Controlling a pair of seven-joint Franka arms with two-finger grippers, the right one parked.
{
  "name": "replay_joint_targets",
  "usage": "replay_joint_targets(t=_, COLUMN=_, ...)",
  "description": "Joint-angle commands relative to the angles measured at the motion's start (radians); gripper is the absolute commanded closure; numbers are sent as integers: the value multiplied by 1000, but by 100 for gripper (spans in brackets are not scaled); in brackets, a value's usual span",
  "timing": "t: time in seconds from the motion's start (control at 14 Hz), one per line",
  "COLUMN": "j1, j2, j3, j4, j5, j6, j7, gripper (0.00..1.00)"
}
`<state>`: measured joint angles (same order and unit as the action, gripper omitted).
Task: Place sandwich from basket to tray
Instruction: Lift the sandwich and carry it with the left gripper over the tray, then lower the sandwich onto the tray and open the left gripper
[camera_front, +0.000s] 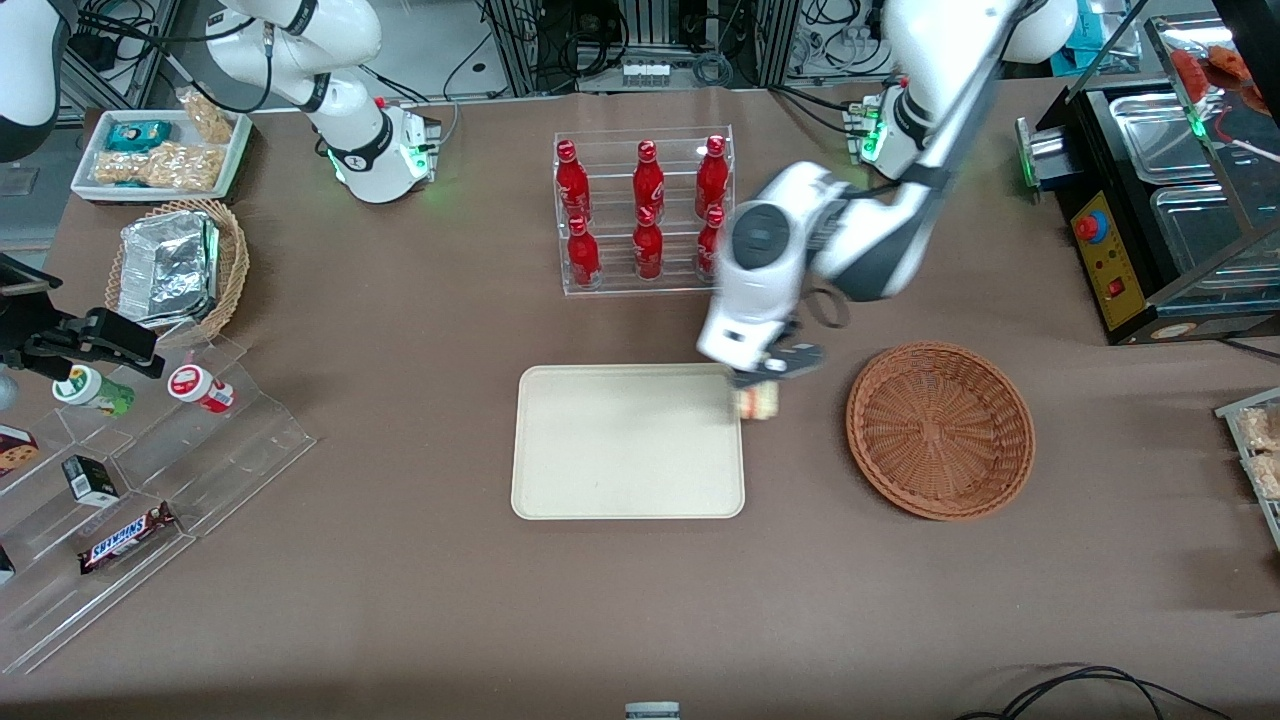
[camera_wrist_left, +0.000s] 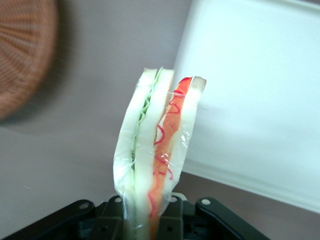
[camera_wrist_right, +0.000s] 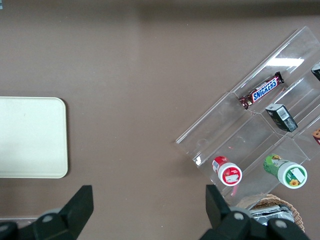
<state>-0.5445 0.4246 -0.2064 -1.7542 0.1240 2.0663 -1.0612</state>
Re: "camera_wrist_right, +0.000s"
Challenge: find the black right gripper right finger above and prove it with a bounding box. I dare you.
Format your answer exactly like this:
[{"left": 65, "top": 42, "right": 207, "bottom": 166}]
[{"left": 205, "top": 184, "right": 312, "bottom": 240}]

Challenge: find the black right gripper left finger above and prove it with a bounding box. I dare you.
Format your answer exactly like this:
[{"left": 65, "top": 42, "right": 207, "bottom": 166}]
[{"left": 0, "top": 184, "right": 95, "bottom": 240}]

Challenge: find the oval light wicker basket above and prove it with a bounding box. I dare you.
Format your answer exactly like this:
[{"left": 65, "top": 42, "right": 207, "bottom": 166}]
[{"left": 236, "top": 193, "right": 306, "bottom": 234}]

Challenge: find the cream rectangular tray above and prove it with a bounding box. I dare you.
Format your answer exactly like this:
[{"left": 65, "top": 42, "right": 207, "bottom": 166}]
[{"left": 0, "top": 96, "right": 69, "bottom": 179}]

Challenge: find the red label white-capped bottle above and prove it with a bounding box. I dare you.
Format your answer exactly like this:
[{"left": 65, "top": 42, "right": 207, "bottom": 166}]
[{"left": 211, "top": 155, "right": 243, "bottom": 187}]

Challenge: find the silver foil packet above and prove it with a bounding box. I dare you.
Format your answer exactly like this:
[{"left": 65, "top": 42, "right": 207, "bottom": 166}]
[{"left": 249, "top": 203, "right": 296, "bottom": 226}]

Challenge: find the green label white-capped bottle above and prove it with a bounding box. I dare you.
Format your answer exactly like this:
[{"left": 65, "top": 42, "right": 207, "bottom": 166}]
[{"left": 262, "top": 153, "right": 309, "bottom": 189}]

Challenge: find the clear acrylic stepped stand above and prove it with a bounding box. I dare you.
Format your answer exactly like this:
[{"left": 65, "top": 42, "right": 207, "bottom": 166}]
[{"left": 174, "top": 25, "right": 320, "bottom": 209}]

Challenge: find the small black box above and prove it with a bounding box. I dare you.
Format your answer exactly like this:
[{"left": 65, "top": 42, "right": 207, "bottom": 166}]
[{"left": 264, "top": 103, "right": 299, "bottom": 133}]

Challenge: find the brown cookie box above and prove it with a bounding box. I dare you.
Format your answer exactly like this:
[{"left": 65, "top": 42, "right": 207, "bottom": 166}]
[{"left": 311, "top": 127, "right": 320, "bottom": 146}]

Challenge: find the Snickers chocolate bar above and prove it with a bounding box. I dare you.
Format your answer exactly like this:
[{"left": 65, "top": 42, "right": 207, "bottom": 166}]
[{"left": 238, "top": 71, "right": 286, "bottom": 111}]

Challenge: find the dark small packet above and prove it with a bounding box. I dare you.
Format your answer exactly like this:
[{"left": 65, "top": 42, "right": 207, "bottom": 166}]
[{"left": 310, "top": 62, "right": 320, "bottom": 82}]

